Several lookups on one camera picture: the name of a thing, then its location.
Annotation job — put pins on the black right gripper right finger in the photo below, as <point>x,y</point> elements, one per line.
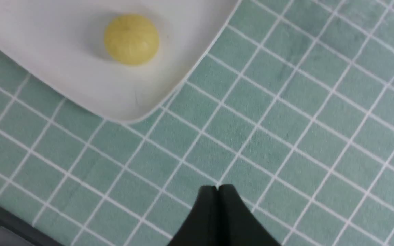
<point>238,226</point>

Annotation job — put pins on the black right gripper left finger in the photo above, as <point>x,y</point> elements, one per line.
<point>200,227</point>

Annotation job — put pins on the yellow steamed bun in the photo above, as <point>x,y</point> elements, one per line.
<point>131,39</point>

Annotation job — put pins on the white square plate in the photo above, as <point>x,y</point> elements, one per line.
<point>61,42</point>

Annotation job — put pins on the green checkered tablecloth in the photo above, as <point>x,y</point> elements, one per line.
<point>293,105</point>

